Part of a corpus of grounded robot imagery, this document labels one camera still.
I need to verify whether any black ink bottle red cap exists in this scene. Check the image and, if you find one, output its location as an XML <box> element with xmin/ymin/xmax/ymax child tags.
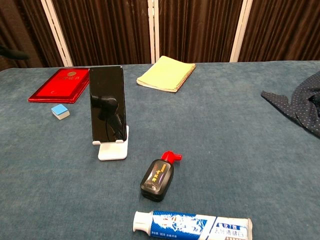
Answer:
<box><xmin>139</xmin><ymin>150</ymin><xmax>183</xmax><ymax>203</ymax></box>

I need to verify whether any white screen frame post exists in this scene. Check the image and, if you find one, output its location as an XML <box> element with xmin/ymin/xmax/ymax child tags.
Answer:
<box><xmin>229</xmin><ymin>0</ymin><xmax>254</xmax><ymax>63</ymax></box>
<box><xmin>147</xmin><ymin>0</ymin><xmax>160</xmax><ymax>64</ymax></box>
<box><xmin>40</xmin><ymin>0</ymin><xmax>74</xmax><ymax>68</ymax></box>

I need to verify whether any dark brown pleated curtain panel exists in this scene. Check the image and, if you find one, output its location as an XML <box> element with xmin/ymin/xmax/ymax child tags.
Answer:
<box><xmin>237</xmin><ymin>0</ymin><xmax>320</xmax><ymax>63</ymax></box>
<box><xmin>0</xmin><ymin>0</ymin><xmax>64</xmax><ymax>72</ymax></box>
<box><xmin>51</xmin><ymin>0</ymin><xmax>152</xmax><ymax>67</ymax></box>
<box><xmin>158</xmin><ymin>0</ymin><xmax>244</xmax><ymax>64</ymax></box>

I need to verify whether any blue table mat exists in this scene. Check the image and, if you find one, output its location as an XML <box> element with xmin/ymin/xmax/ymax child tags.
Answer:
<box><xmin>0</xmin><ymin>59</ymin><xmax>320</xmax><ymax>240</ymax></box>

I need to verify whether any blue and white toothpaste tube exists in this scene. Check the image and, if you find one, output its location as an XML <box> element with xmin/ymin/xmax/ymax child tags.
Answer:
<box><xmin>132</xmin><ymin>210</ymin><xmax>253</xmax><ymax>240</ymax></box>

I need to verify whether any black smartphone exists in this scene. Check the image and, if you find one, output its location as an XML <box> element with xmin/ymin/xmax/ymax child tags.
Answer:
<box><xmin>88</xmin><ymin>65</ymin><xmax>127</xmax><ymax>143</ymax></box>

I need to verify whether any small blue and white cube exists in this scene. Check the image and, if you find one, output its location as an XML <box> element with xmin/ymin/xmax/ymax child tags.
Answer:
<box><xmin>50</xmin><ymin>104</ymin><xmax>71</xmax><ymax>121</ymax></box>

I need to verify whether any red certificate book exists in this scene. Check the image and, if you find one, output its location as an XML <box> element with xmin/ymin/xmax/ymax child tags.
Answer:
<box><xmin>27</xmin><ymin>67</ymin><xmax>91</xmax><ymax>104</ymax></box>

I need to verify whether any white phone stand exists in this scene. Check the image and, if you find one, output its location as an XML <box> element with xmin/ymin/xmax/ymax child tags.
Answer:
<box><xmin>92</xmin><ymin>125</ymin><xmax>130</xmax><ymax>161</ymax></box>

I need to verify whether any navy polka-dot cloth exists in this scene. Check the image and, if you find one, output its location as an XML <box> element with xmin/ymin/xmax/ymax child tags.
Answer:
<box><xmin>260</xmin><ymin>70</ymin><xmax>320</xmax><ymax>140</ymax></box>

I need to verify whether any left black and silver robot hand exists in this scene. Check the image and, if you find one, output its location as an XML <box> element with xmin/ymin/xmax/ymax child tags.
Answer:
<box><xmin>0</xmin><ymin>45</ymin><xmax>30</xmax><ymax>61</ymax></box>

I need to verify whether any pale yellow spiral notebook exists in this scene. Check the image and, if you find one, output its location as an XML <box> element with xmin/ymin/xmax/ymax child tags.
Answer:
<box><xmin>136</xmin><ymin>55</ymin><xmax>197</xmax><ymax>93</ymax></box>

